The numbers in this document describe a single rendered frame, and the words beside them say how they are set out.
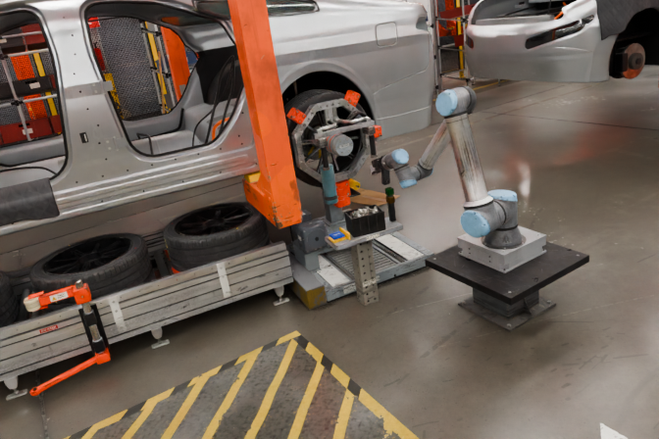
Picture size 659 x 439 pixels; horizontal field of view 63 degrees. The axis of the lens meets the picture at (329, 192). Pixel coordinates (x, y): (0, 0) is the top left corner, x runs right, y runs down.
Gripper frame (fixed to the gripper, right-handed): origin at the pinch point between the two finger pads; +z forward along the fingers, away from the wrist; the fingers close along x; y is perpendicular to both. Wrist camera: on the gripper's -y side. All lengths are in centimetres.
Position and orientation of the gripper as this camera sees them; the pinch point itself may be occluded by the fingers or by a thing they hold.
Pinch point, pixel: (373, 174)
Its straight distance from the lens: 331.6
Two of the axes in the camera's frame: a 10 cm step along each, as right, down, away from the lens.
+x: -8.6, 2.7, -4.2
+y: -3.3, -9.4, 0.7
